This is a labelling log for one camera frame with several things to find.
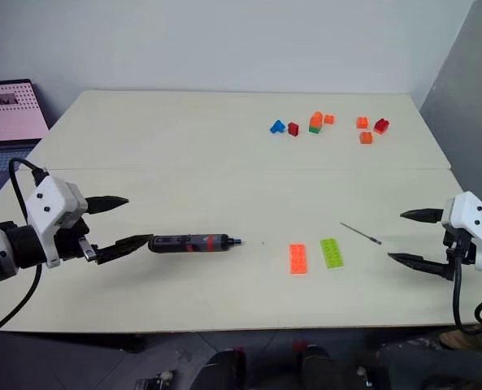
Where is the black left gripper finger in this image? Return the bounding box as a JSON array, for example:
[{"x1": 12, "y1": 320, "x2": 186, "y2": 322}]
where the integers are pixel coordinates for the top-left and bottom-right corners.
[
  {"x1": 85, "y1": 195, "x2": 130, "y2": 215},
  {"x1": 95, "y1": 233, "x2": 154, "y2": 266}
]

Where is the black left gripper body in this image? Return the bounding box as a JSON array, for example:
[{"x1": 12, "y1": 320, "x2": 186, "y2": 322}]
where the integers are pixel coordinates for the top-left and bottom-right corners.
[{"x1": 51, "y1": 215, "x2": 100, "y2": 264}]

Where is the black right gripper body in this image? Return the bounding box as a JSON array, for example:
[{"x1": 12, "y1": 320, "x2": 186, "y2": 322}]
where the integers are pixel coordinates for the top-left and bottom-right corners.
[{"x1": 441, "y1": 227, "x2": 480, "y2": 282}]

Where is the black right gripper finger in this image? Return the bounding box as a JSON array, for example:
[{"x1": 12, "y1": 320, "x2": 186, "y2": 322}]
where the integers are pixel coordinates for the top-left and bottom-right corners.
[
  {"x1": 387, "y1": 252, "x2": 454, "y2": 282},
  {"x1": 399, "y1": 206, "x2": 445, "y2": 223}
]

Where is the thin metal screwdriver bit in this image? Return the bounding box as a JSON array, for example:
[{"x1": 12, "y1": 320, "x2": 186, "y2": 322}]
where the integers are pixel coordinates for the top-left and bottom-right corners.
[{"x1": 340, "y1": 221, "x2": 383, "y2": 246}]

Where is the black red electric screwdriver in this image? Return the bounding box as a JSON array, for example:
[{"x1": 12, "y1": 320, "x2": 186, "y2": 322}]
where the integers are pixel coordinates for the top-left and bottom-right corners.
[{"x1": 147, "y1": 232, "x2": 245, "y2": 254}]

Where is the green flat building plate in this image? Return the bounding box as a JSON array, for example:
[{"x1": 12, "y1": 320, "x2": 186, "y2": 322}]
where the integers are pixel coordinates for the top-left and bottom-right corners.
[{"x1": 319, "y1": 238, "x2": 345, "y2": 270}]

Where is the dark rounded shape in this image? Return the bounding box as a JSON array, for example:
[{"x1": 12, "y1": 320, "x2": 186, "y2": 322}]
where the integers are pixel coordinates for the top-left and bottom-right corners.
[
  {"x1": 370, "y1": 331, "x2": 482, "y2": 390},
  {"x1": 191, "y1": 349, "x2": 248, "y2": 390}
]

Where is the orange flat building plate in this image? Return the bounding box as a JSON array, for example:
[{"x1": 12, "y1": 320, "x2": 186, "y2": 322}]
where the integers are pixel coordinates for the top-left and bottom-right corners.
[{"x1": 289, "y1": 243, "x2": 309, "y2": 275}]

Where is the open laptop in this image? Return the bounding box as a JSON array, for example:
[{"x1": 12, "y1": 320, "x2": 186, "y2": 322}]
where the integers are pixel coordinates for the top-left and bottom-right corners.
[{"x1": 0, "y1": 78, "x2": 50, "y2": 172}]

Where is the orange and green brick stack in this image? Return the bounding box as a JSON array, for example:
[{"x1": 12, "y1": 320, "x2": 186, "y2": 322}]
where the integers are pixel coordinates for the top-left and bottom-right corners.
[{"x1": 308, "y1": 111, "x2": 324, "y2": 135}]

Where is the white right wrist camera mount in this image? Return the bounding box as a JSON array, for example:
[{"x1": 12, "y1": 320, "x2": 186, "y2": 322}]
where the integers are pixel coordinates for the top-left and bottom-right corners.
[{"x1": 441, "y1": 191, "x2": 482, "y2": 272}]

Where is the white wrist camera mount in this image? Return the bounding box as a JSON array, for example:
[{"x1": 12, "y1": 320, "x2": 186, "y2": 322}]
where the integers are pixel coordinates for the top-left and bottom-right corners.
[
  {"x1": 24, "y1": 175, "x2": 89, "y2": 269},
  {"x1": 441, "y1": 191, "x2": 482, "y2": 272}
]

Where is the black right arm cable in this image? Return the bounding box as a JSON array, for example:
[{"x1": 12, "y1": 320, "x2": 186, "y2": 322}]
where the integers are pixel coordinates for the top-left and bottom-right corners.
[{"x1": 451, "y1": 239, "x2": 482, "y2": 336}]

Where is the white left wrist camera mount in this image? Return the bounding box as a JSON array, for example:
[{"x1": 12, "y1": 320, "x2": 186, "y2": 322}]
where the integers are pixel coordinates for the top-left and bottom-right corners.
[{"x1": 24, "y1": 175, "x2": 89, "y2": 269}]

